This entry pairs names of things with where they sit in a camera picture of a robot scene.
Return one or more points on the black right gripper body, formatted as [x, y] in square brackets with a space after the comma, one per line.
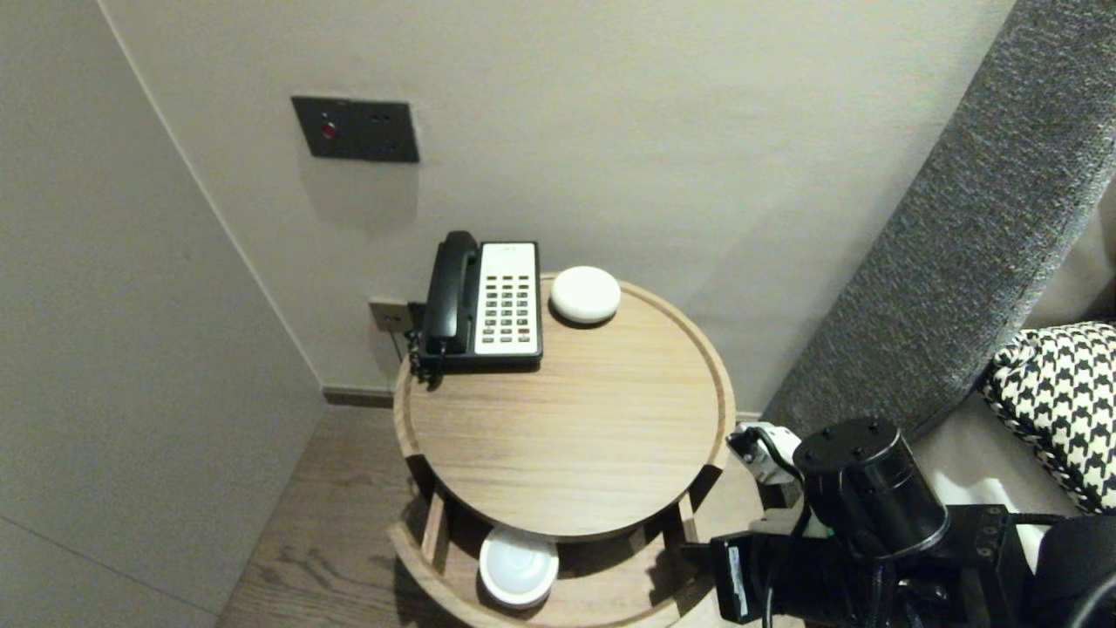
[758, 580]

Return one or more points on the white round jar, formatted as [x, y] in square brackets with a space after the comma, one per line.
[518, 567]

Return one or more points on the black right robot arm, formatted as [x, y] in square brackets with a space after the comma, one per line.
[872, 488]

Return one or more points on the white bed sheet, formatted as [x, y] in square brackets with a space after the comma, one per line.
[976, 488]

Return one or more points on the round wooden side table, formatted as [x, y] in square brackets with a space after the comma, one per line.
[567, 436]

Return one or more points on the flat white round puck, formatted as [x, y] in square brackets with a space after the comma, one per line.
[585, 295]

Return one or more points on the black white houndstooth pillow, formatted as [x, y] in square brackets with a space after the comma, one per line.
[1064, 392]

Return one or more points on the black and white desk telephone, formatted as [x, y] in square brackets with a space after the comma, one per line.
[507, 296]

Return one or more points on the grey fabric headboard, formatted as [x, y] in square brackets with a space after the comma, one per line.
[959, 244]

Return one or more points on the black telephone handset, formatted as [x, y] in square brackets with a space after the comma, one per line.
[448, 288]

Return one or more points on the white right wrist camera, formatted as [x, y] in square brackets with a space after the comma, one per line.
[767, 453]

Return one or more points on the beige wall data socket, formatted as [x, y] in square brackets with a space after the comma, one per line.
[388, 316]

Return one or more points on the dark wall switch panel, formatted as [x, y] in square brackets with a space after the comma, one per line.
[355, 131]

